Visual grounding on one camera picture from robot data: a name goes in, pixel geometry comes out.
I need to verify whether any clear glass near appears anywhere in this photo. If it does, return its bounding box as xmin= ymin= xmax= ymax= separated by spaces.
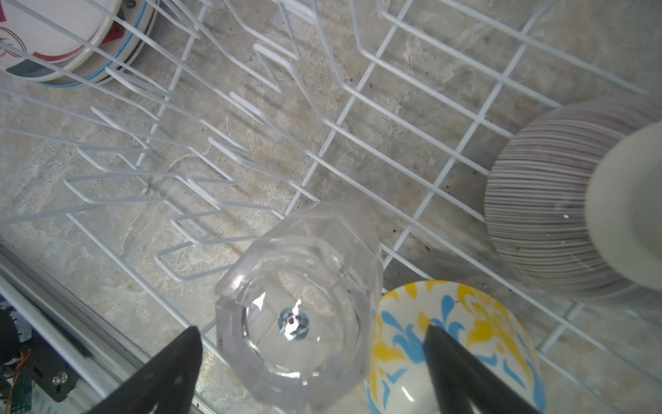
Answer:
xmin=215 ymin=202 xmax=383 ymax=413

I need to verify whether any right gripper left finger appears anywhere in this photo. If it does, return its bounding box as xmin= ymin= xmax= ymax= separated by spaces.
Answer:
xmin=91 ymin=326 xmax=203 ymax=413

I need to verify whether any plain white plate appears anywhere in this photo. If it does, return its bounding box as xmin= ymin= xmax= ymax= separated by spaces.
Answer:
xmin=1 ymin=1 xmax=122 ymax=82

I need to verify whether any watermelon pattern plate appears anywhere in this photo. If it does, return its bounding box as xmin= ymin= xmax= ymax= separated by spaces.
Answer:
xmin=42 ymin=1 xmax=155 ymax=88

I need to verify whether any yellow blue floral bowl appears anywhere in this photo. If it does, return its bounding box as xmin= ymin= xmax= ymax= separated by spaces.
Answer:
xmin=360 ymin=280 xmax=548 ymax=413

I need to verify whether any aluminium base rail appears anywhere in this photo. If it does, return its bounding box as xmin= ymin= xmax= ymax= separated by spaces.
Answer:
xmin=1 ymin=241 xmax=212 ymax=413

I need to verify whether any striped grey bowl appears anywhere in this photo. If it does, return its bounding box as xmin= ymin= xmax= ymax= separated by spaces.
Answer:
xmin=484 ymin=95 xmax=661 ymax=311

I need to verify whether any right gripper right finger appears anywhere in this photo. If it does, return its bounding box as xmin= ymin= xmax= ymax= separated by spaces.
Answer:
xmin=422 ymin=325 xmax=538 ymax=413

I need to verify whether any white wire dish rack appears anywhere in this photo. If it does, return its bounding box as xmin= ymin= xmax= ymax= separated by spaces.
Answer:
xmin=1 ymin=1 xmax=661 ymax=413

